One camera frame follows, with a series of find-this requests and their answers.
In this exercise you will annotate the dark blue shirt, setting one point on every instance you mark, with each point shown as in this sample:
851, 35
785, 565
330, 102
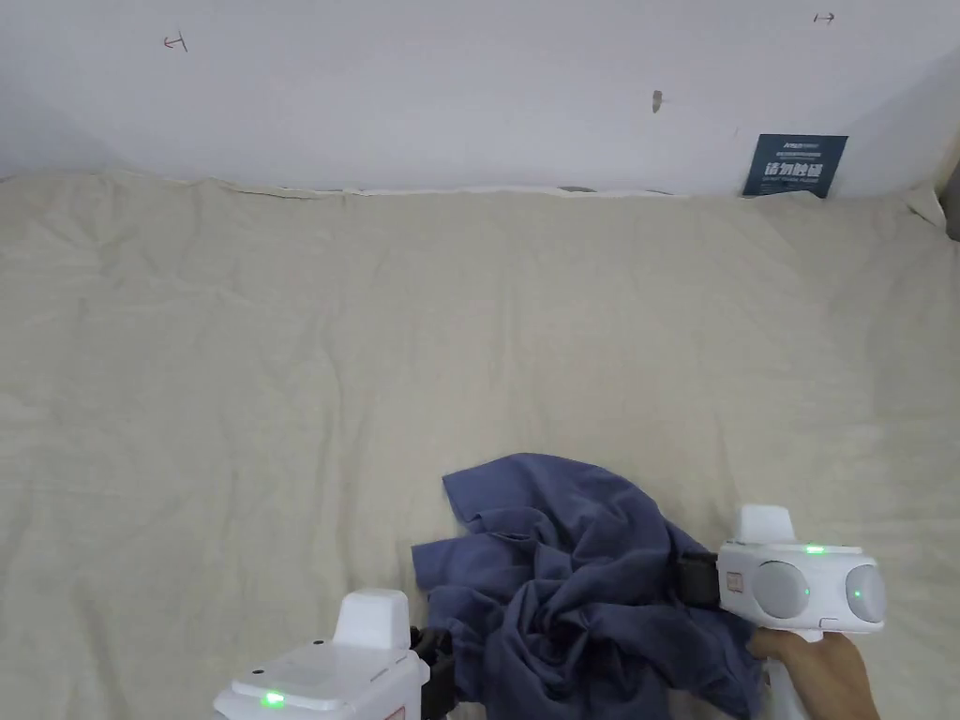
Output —
577, 592

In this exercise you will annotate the bed with beige sheet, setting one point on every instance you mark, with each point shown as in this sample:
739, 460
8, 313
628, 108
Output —
300, 360

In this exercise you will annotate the dark blue sign card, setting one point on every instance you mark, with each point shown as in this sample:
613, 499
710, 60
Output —
796, 166

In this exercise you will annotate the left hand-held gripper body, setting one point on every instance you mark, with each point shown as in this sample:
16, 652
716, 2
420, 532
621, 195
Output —
337, 675

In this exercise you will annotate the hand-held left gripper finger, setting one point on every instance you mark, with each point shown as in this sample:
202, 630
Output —
442, 649

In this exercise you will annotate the person's right hand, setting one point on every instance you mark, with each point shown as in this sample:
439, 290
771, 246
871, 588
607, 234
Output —
817, 675

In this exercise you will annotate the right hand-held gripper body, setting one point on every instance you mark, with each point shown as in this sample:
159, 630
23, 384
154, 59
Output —
795, 585

